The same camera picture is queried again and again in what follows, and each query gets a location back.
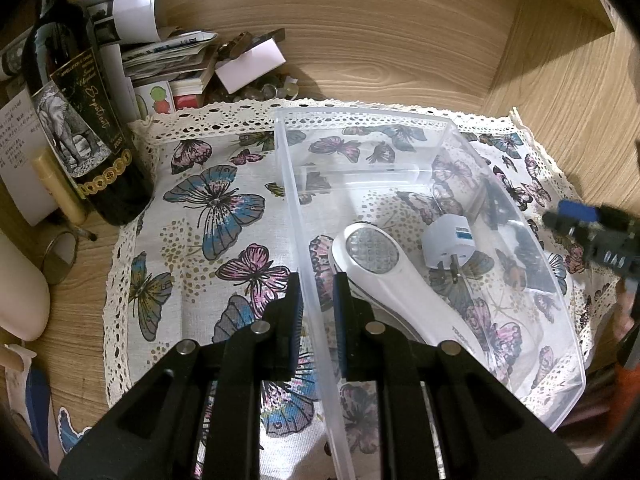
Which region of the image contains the yellow lip balm tube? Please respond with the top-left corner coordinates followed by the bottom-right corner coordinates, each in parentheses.
top-left (31, 154), bottom-right (90, 225)

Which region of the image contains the clear plastic storage box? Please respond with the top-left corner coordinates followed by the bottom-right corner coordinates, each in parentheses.
top-left (274, 107), bottom-right (587, 480)

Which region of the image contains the white plug adapter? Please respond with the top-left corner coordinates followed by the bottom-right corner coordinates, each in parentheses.
top-left (421, 215), bottom-right (476, 287)

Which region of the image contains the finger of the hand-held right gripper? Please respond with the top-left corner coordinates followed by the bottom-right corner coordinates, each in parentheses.
top-left (542, 211), bottom-right (591, 252)
top-left (556, 199), bottom-right (632, 233)

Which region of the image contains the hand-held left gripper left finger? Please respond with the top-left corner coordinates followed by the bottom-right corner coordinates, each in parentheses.
top-left (57, 272), bottom-right (303, 480)

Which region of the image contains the dark wine bottle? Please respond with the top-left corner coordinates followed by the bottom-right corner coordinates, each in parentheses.
top-left (22, 0), bottom-right (156, 227)

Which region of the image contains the pile of bottle caps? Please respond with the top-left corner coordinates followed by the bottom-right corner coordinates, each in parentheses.
top-left (207, 72), bottom-right (301, 107)

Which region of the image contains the fruit sticker sheet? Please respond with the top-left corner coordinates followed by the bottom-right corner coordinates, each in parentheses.
top-left (134, 82), bottom-right (176, 118)

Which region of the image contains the beige rounded cylinder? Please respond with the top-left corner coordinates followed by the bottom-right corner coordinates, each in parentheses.
top-left (0, 232), bottom-right (51, 342)

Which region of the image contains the person's right hand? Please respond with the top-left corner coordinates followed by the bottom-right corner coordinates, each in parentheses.
top-left (616, 280), bottom-right (640, 342)

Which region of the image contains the butterfly print lace cloth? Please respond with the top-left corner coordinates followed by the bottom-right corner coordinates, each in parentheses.
top-left (102, 100), bottom-right (626, 480)

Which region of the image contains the blue butterfly sticker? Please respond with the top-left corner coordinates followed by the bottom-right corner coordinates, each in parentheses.
top-left (57, 406), bottom-right (94, 456)

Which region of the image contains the stack of booklets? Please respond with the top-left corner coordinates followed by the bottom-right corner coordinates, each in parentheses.
top-left (122, 30), bottom-right (221, 107)

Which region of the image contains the pale pink folded card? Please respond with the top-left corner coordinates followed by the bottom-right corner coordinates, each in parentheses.
top-left (215, 39), bottom-right (287, 93)

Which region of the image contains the handwritten white note paper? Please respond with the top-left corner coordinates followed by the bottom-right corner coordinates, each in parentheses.
top-left (0, 85), bottom-right (57, 227)

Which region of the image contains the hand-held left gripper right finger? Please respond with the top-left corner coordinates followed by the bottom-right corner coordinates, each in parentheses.
top-left (332, 271), bottom-right (587, 480)

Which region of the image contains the white handheld massager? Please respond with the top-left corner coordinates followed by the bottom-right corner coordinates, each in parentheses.
top-left (327, 222), bottom-right (482, 357)

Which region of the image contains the brown metal clip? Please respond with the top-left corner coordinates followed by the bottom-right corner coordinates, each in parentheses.
top-left (217, 30), bottom-right (285, 61)

